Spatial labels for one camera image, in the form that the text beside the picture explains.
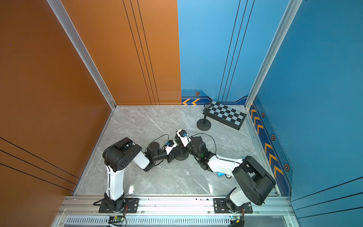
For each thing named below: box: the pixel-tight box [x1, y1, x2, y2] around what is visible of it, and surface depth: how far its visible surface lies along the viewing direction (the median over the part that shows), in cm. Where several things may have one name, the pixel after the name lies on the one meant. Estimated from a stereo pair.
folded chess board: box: [202, 100, 247, 131], surface depth 112 cm
